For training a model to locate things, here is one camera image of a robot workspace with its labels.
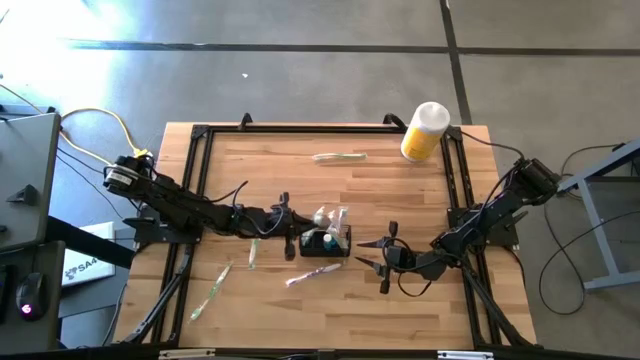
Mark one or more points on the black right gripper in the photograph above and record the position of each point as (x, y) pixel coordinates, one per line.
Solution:
(425, 265)

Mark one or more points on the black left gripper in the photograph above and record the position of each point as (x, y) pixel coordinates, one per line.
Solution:
(260, 222)

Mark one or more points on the small blue mouthwash bottle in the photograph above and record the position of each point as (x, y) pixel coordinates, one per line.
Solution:
(328, 241)

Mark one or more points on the purple toothbrush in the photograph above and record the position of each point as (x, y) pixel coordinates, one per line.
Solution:
(314, 274)

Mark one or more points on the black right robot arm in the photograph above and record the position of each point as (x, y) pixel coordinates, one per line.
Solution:
(495, 210)

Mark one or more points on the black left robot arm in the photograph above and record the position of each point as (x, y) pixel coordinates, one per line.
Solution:
(175, 205)

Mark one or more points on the yellow wipes canister white lid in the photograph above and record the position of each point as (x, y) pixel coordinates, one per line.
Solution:
(422, 140)

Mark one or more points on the black desk beam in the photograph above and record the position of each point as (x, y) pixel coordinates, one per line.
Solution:
(90, 242)

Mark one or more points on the white labelled box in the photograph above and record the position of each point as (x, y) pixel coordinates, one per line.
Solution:
(85, 270)

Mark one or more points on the dark grey desk panel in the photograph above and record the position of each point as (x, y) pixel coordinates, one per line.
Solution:
(52, 300)

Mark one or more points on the black computer mouse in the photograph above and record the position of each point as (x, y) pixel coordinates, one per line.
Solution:
(32, 292)

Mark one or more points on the grey desk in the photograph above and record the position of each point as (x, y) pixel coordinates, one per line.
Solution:
(25, 160)

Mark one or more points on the black aluminium table frame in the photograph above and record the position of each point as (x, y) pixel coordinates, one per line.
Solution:
(325, 129)

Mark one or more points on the black table-edge camera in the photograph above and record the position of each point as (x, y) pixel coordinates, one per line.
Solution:
(326, 355)

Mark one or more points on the silver aluminium bracket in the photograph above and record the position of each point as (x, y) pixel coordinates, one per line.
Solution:
(185, 354)
(465, 355)

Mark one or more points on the black front rail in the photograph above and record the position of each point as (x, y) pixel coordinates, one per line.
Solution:
(260, 356)

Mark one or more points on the grey metal table frame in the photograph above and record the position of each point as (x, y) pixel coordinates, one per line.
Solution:
(600, 227)

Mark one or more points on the black desk bracket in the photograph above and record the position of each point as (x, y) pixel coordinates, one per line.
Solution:
(25, 196)

